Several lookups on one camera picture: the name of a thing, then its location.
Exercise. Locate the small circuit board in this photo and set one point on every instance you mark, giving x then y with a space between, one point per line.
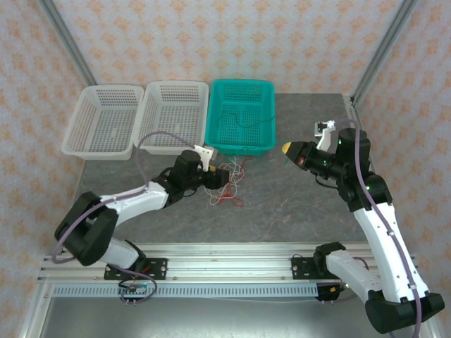
135 290

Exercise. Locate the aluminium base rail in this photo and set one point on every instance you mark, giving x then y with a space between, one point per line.
229 264

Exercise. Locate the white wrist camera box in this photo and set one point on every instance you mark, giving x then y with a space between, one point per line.
204 152
326 139

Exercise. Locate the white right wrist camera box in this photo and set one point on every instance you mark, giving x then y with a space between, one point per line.
326 139

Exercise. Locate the aluminium frame post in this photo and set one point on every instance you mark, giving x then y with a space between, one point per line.
382 49
70 42

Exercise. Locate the aluminium table edge rail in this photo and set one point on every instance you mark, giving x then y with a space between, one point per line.
352 112

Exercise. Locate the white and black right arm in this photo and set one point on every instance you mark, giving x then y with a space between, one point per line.
377 232

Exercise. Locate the white plastic basket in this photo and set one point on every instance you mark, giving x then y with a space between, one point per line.
176 116
102 119

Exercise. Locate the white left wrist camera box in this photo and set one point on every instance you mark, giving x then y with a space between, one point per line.
204 152

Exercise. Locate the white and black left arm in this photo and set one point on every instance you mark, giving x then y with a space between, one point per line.
134 200

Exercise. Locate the aluminium frame beam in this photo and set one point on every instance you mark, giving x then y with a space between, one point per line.
33 313

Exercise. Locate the teal plastic basket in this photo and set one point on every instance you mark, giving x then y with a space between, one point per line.
239 91

